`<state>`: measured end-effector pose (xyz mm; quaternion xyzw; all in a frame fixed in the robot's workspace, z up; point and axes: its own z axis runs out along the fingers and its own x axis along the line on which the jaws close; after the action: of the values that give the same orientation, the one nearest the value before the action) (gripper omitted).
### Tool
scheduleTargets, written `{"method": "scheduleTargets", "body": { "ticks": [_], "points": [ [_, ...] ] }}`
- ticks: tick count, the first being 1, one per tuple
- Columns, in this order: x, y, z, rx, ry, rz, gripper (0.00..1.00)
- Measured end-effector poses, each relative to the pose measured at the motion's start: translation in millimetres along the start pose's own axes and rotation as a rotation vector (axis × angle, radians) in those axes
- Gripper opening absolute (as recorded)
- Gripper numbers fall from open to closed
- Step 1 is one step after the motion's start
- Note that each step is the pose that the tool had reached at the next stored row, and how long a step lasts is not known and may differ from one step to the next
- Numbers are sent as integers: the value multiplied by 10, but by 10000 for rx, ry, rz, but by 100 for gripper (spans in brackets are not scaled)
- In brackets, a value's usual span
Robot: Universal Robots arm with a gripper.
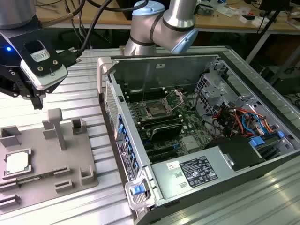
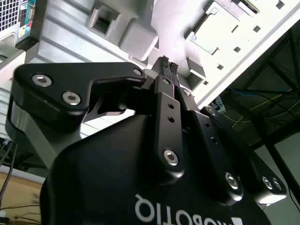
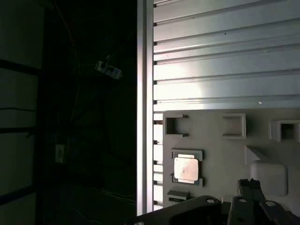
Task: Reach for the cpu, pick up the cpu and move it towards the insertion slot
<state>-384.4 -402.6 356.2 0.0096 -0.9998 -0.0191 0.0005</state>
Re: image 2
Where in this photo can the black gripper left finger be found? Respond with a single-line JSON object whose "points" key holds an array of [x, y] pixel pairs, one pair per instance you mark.
{"points": [[70, 77]]}

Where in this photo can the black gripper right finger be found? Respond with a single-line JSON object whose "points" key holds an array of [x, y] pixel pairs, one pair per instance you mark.
{"points": [[211, 145]]}

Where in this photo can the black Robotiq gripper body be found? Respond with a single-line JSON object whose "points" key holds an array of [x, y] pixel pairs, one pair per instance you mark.
{"points": [[93, 182]]}

